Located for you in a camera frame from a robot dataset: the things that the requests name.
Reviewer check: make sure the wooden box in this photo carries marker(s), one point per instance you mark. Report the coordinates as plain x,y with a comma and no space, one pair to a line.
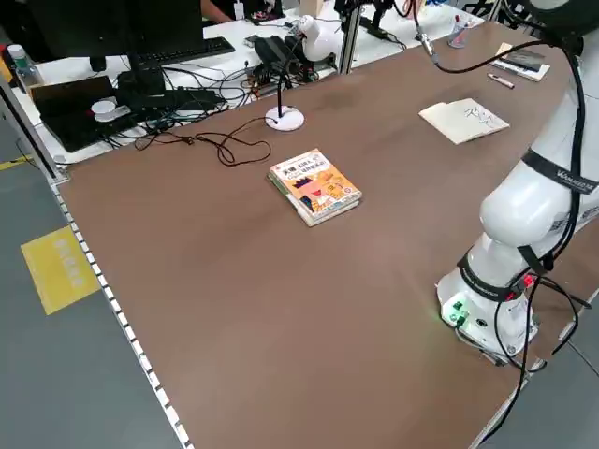
311,7

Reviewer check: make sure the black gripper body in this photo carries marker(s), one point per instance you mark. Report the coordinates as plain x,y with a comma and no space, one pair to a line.
360,4

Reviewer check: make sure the black finned power supply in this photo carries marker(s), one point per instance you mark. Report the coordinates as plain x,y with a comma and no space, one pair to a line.
273,49

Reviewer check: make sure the white toothed edge strip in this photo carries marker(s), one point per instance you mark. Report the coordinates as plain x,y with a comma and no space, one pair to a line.
117,308

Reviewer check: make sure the white tape dispenser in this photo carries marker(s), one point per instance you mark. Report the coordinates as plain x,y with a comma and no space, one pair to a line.
110,111

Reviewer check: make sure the black keyboard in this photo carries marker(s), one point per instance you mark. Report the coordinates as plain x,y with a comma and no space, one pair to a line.
187,49

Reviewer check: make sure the person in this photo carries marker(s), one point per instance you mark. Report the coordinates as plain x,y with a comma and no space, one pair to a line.
217,9

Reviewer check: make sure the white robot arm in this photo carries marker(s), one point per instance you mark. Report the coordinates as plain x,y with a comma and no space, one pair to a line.
529,206

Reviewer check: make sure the black laptop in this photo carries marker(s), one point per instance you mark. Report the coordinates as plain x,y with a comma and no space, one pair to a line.
70,112

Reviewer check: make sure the white paperback book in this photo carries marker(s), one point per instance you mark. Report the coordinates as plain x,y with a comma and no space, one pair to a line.
519,68

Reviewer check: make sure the book with hands cover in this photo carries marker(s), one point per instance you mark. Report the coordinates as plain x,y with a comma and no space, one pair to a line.
526,58

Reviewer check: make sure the orange illustrated book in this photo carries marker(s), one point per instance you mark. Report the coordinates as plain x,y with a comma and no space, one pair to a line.
318,184

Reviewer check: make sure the bottle with white cap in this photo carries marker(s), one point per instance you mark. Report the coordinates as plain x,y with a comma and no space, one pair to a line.
21,63

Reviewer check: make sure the black monitor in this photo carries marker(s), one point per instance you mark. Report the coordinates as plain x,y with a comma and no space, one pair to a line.
117,23

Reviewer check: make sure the lined paper notebook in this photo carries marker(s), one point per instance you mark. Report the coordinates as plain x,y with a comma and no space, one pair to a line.
463,119

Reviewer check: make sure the yellow floor sign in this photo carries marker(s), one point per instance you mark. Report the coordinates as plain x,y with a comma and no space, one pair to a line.
58,269

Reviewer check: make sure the white book with green spine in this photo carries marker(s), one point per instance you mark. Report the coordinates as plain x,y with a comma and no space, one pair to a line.
299,212

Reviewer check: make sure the black power adapter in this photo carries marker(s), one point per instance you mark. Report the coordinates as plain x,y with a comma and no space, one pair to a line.
366,22
381,33

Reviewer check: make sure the aluminium frame rail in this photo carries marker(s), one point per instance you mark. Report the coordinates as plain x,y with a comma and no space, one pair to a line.
28,126
348,47

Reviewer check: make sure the red pen in cup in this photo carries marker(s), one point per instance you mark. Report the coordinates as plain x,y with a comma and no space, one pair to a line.
457,21

